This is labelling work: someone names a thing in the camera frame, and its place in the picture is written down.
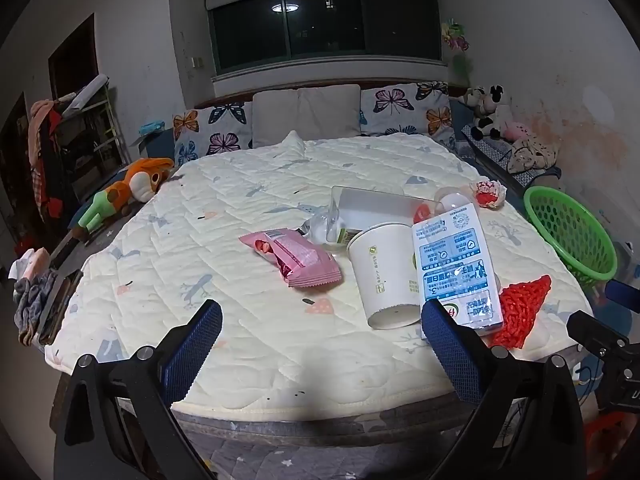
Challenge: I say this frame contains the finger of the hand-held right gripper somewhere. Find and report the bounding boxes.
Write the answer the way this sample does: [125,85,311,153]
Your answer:
[606,280,640,314]
[566,310,632,361]

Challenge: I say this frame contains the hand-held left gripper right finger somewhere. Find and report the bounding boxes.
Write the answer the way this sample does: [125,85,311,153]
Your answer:
[421,299,586,480]

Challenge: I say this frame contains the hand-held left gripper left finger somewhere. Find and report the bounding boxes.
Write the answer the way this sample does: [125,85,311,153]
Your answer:
[52,299,223,480]

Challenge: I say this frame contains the green plastic basket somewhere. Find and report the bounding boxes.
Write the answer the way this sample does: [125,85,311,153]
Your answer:
[523,186,618,282]

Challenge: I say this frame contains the red mesh net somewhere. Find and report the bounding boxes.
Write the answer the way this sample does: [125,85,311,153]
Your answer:
[487,275,552,351]

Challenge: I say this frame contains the white blue milk carton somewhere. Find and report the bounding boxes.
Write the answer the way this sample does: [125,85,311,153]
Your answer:
[411,205,503,336]

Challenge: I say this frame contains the white paper cup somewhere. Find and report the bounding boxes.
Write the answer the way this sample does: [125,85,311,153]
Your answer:
[346,223,425,330]

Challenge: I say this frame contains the pink snack packet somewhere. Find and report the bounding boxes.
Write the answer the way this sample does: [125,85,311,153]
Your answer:
[239,228,342,288]

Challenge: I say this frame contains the clear plastic bowl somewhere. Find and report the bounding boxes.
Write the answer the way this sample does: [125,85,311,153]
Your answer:
[434,187,473,212]

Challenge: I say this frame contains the red white wrapper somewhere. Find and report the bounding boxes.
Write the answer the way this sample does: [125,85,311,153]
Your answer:
[470,178,507,208]

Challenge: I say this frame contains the clear plastic tray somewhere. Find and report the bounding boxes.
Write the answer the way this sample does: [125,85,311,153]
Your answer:
[330,186,443,241]

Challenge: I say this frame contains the clear plastic wrapper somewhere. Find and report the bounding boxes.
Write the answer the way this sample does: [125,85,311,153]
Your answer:
[300,205,351,247]

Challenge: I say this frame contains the red plastic stool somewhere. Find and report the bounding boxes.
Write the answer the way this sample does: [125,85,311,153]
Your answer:
[582,417,627,477]

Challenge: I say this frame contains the grey patterned bed sheet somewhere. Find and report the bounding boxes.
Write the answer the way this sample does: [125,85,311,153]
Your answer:
[170,395,481,480]

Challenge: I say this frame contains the white quilted bed pad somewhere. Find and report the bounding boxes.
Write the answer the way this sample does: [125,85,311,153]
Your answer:
[44,132,596,418]

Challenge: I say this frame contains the beige spotted cloth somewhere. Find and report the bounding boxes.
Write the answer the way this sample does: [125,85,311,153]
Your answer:
[507,135,559,174]

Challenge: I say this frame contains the grey cloth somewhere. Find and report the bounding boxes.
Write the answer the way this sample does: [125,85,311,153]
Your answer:
[12,270,61,346]

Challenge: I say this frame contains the orange plush toy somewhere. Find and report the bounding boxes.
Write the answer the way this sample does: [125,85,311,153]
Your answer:
[70,158,175,241]

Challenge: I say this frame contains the white pink cloth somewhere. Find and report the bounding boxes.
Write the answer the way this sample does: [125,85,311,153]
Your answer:
[9,247,51,281]

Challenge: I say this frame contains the pink plush toy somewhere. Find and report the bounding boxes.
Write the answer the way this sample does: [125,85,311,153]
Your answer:
[502,121,534,142]

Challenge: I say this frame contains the blue patterned blanket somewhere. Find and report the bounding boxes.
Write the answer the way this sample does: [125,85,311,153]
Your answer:
[460,125,562,187]

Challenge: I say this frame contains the small butterfly print pillow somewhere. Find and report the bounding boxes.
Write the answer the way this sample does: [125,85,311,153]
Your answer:
[172,101,253,166]

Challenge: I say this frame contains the black white cow plush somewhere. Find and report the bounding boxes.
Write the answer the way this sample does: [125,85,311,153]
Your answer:
[460,85,512,141]

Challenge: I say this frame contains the metal shelf rack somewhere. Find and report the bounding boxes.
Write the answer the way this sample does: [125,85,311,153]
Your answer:
[55,75,128,201]

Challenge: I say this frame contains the large butterfly print pillow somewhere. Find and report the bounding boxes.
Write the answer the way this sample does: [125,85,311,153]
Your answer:
[360,81,456,149]

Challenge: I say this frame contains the beige pillow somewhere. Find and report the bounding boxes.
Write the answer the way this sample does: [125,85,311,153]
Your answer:
[251,84,362,149]

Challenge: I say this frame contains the hanging pink red clothes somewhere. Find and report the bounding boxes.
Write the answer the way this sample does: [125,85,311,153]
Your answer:
[27,100,66,221]

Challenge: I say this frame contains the white rolled paper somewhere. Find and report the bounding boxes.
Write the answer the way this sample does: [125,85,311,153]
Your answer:
[62,74,110,113]

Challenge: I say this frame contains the artificial flower decoration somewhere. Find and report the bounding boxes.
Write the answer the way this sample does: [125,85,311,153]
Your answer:
[441,19,473,81]

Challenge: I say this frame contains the dark doorway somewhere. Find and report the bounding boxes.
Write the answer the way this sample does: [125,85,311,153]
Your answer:
[48,12,98,102]

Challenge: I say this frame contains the dark window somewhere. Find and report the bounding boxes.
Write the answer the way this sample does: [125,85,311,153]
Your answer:
[207,0,443,73]

